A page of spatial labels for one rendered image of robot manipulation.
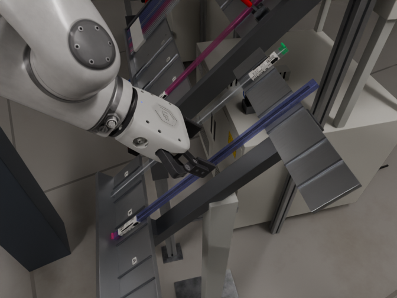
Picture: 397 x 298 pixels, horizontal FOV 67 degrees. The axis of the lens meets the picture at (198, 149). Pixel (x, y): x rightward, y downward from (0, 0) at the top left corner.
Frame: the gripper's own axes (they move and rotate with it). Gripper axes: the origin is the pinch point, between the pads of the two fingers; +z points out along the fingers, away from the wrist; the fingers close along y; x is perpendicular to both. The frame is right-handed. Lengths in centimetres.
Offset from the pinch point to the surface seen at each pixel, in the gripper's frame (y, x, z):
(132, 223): -0.5, 23.3, 2.6
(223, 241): -2.8, 19.2, 25.7
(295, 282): 1, 41, 97
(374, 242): 9, 11, 129
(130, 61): 69, 23, 9
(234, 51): 28.2, -11.0, 10.9
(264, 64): 10.7, -15.7, 5.6
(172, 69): 45.8, 8.1, 11.1
